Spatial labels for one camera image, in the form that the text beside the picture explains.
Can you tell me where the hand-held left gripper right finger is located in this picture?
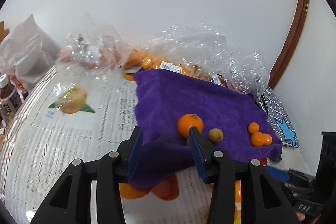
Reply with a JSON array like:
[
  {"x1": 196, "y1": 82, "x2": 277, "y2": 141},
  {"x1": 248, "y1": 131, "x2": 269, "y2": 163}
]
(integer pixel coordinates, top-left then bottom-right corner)
[{"x1": 188, "y1": 126, "x2": 300, "y2": 224}]

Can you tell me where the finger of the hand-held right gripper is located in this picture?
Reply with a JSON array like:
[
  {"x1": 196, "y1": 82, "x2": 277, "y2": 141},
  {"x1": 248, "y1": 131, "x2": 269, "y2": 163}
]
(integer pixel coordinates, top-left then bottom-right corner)
[
  {"x1": 285, "y1": 169, "x2": 315, "y2": 188},
  {"x1": 265, "y1": 166, "x2": 289, "y2": 182}
]

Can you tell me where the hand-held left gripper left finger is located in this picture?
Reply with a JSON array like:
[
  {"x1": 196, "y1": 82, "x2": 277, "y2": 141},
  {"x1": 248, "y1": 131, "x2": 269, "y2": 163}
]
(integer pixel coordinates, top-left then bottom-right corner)
[{"x1": 29, "y1": 126, "x2": 144, "y2": 224}]

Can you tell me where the small yellow-green fruit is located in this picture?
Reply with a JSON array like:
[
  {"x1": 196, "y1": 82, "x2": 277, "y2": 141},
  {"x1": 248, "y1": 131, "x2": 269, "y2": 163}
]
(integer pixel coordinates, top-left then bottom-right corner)
[{"x1": 208, "y1": 128, "x2": 224, "y2": 143}]

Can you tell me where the large orange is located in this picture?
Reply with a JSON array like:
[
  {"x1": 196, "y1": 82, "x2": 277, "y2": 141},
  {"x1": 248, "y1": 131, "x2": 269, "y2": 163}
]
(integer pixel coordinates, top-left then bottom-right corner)
[{"x1": 177, "y1": 113, "x2": 204, "y2": 138}]

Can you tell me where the grey checked cloth blue star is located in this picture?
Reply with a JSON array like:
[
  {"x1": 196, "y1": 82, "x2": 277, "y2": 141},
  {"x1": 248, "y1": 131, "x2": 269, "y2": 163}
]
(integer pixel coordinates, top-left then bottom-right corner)
[{"x1": 259, "y1": 86, "x2": 300, "y2": 148}]

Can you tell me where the purple towel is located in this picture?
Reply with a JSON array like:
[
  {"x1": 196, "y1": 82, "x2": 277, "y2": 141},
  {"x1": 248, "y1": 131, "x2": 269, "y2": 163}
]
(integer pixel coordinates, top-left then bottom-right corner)
[{"x1": 127, "y1": 68, "x2": 283, "y2": 190}]

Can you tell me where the pile of bagged oranges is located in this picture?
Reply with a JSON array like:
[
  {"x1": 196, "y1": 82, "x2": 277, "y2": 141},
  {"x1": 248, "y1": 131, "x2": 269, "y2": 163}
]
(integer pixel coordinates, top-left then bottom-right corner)
[{"x1": 123, "y1": 48, "x2": 201, "y2": 78}]

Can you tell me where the large clear plastic bag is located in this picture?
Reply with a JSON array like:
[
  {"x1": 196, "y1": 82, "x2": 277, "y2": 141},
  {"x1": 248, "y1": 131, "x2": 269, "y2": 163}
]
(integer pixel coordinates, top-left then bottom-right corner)
[{"x1": 202, "y1": 35, "x2": 271, "y2": 100}]

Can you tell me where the crumpled clear plastic bag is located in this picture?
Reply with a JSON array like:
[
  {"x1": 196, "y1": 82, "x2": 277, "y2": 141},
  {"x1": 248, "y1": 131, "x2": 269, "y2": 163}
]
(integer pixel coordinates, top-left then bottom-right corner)
[{"x1": 56, "y1": 13, "x2": 132, "y2": 75}]

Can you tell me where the clear plastic bag with label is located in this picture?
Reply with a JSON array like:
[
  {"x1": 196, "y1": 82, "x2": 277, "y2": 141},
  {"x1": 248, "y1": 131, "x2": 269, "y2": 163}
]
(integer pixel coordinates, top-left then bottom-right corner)
[{"x1": 126, "y1": 22, "x2": 218, "y2": 80}]

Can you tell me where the dark drink bottle white cap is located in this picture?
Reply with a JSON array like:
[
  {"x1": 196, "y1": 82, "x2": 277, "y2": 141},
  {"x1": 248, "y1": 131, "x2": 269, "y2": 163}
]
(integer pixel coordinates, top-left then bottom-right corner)
[{"x1": 0, "y1": 74, "x2": 22, "y2": 121}]

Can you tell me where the white plastic bag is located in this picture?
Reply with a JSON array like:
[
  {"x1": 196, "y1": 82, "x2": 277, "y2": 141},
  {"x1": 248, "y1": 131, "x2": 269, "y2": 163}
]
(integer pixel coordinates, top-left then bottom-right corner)
[{"x1": 0, "y1": 14, "x2": 58, "y2": 89}]

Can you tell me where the brown wooden door frame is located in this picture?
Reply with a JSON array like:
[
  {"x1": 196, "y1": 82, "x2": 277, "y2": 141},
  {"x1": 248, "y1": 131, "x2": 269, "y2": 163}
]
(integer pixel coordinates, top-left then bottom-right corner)
[{"x1": 268, "y1": 0, "x2": 311, "y2": 90}]

